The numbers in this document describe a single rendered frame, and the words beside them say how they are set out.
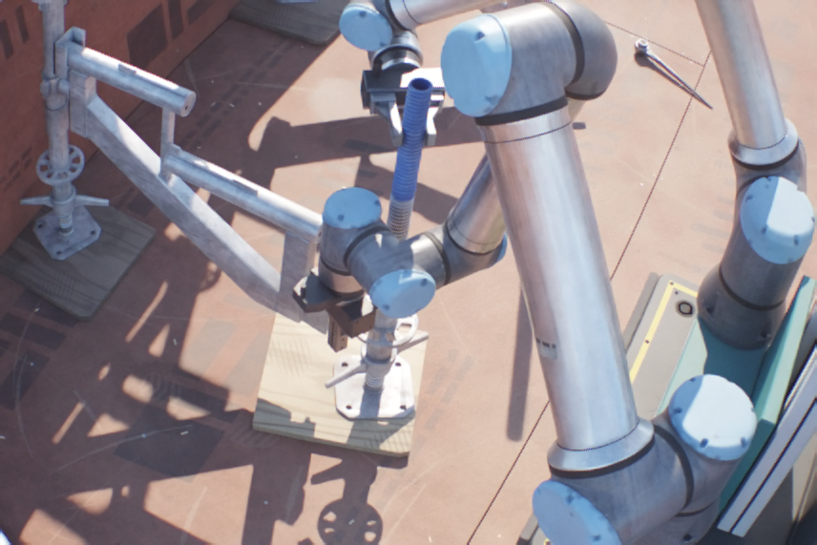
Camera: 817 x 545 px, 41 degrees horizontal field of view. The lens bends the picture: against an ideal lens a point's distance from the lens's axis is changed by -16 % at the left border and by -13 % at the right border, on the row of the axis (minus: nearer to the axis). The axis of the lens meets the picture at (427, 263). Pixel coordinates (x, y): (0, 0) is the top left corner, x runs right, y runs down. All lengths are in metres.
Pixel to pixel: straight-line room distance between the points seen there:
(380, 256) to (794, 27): 2.26
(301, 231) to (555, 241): 0.80
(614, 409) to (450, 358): 1.01
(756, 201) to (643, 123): 1.19
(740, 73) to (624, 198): 1.00
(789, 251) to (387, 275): 0.67
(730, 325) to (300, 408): 0.85
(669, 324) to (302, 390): 0.72
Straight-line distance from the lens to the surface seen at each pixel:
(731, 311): 2.12
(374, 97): 1.99
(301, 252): 2.24
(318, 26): 3.26
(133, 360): 2.50
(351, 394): 2.43
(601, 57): 1.53
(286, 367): 2.46
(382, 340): 2.26
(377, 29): 1.94
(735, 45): 1.99
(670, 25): 3.61
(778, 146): 2.12
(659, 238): 2.89
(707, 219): 2.99
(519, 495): 2.37
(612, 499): 1.59
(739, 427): 1.70
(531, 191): 1.47
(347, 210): 1.97
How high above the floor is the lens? 1.98
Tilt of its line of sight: 47 degrees down
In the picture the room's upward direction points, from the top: 10 degrees clockwise
